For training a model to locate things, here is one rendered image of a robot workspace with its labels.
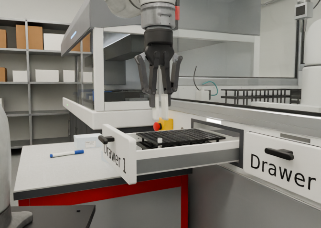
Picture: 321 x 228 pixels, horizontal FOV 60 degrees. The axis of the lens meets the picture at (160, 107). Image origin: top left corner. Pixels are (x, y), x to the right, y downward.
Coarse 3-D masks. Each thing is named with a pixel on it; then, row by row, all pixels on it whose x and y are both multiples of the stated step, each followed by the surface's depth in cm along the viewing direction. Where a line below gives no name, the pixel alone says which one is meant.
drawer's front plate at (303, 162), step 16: (256, 144) 72; (272, 144) 67; (288, 144) 63; (304, 144) 60; (256, 160) 72; (272, 160) 67; (288, 160) 63; (304, 160) 59; (320, 160) 56; (256, 176) 72; (272, 176) 67; (288, 176) 63; (304, 176) 59; (320, 176) 56; (304, 192) 59; (320, 192) 56
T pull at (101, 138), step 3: (99, 135) 79; (99, 138) 78; (102, 138) 75; (105, 138) 75; (108, 138) 76; (111, 138) 77; (114, 138) 77; (102, 141) 75; (105, 141) 74; (108, 141) 76; (111, 141) 77
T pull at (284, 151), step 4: (268, 148) 64; (268, 152) 63; (272, 152) 62; (276, 152) 61; (280, 152) 60; (284, 152) 60; (288, 152) 61; (292, 152) 61; (276, 156) 62; (280, 156) 60; (284, 156) 59; (288, 156) 58; (292, 156) 58
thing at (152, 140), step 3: (141, 132) 91; (138, 135) 89; (141, 135) 86; (144, 135) 87; (147, 135) 86; (144, 138) 84; (147, 138) 81; (150, 138) 82; (153, 138) 81; (150, 141) 79; (153, 141) 77; (156, 141) 77; (156, 144) 75; (159, 144) 75; (162, 144) 75
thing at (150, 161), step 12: (216, 132) 94; (204, 144) 76; (216, 144) 78; (228, 144) 79; (144, 156) 69; (156, 156) 70; (168, 156) 71; (180, 156) 73; (192, 156) 74; (204, 156) 76; (216, 156) 78; (228, 156) 79; (144, 168) 69; (156, 168) 70; (168, 168) 72; (180, 168) 73
